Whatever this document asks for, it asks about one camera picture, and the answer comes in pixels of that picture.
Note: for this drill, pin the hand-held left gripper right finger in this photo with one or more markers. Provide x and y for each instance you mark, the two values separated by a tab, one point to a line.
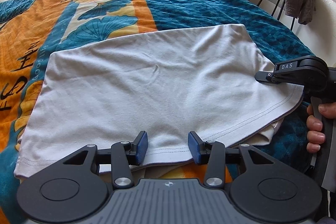
194	148

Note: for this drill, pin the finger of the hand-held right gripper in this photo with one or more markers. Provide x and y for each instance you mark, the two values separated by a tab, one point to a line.
263	75

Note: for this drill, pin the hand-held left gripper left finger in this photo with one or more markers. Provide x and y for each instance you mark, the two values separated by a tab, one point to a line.
141	146

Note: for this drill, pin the white T-shirt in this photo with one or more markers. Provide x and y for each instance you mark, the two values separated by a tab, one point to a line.
157	82

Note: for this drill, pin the person's right hand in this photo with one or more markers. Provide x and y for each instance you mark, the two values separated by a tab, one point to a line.
315	132

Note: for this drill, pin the blue and orange printed blanket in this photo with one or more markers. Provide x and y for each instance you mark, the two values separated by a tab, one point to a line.
183	3

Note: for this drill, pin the teal textured pillow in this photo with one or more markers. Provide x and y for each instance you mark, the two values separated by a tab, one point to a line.
18	3

